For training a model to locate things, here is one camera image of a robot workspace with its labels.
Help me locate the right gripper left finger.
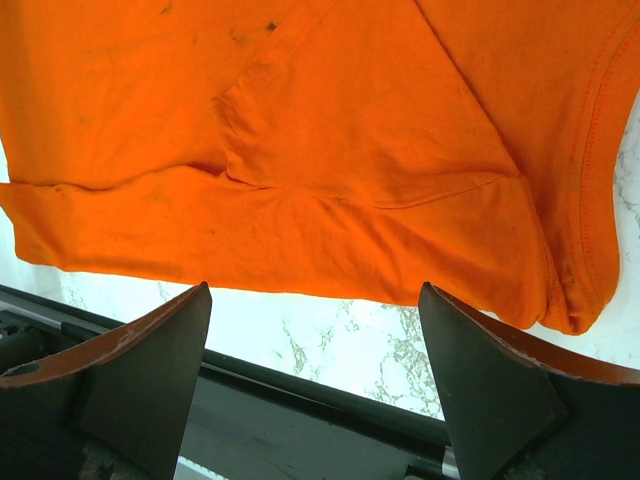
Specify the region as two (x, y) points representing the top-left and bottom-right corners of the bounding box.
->
(1, 284), (212, 479)

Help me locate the orange t shirt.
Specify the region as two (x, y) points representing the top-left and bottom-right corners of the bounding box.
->
(1, 1), (639, 335)

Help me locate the aluminium frame rail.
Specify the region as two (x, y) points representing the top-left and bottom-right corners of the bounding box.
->
(0, 283), (461, 480)

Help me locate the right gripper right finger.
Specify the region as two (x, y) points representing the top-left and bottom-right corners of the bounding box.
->
(419, 283), (639, 479)

